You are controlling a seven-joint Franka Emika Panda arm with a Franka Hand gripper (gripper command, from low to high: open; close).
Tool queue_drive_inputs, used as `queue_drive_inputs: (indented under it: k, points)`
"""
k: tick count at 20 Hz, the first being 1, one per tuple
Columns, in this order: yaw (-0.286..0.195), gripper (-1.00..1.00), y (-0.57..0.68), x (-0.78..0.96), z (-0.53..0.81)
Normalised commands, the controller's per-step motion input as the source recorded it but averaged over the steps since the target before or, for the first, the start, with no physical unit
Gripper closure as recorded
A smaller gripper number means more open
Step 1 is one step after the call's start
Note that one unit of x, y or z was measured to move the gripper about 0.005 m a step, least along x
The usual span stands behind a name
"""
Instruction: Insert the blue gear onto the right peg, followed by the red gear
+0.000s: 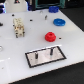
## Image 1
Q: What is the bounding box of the red gear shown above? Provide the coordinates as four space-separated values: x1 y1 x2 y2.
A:
45 32 56 42

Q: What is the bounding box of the blue gear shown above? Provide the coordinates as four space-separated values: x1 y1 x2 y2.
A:
53 18 66 26

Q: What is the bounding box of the black-framed peg base plate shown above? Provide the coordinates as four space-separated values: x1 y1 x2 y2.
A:
26 46 65 68

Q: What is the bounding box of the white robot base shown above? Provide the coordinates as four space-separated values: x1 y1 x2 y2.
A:
5 0 27 13

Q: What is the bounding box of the beige connector block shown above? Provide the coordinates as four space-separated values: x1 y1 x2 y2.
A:
13 18 25 37

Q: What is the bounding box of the small blue part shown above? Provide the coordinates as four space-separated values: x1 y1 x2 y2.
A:
49 6 59 13

